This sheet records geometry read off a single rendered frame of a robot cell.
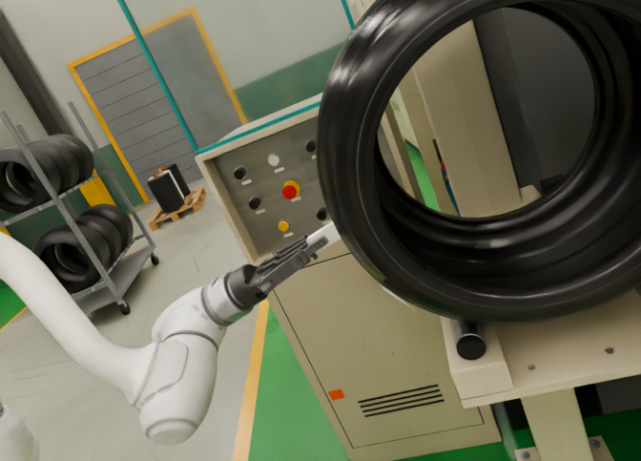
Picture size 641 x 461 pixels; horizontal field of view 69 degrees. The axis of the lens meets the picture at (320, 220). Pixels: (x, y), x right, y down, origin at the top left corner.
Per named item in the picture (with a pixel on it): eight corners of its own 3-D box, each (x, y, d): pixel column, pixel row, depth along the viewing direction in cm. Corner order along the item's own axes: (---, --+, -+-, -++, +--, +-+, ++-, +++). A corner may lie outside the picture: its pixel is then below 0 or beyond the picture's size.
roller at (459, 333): (460, 254, 104) (441, 261, 105) (450, 238, 103) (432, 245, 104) (491, 355, 72) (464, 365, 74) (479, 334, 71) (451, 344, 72)
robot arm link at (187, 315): (240, 299, 95) (234, 351, 85) (188, 332, 100) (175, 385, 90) (202, 269, 90) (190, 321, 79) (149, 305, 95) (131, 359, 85)
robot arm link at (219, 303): (212, 274, 91) (234, 260, 89) (241, 307, 94) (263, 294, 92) (194, 300, 83) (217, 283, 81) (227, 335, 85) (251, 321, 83)
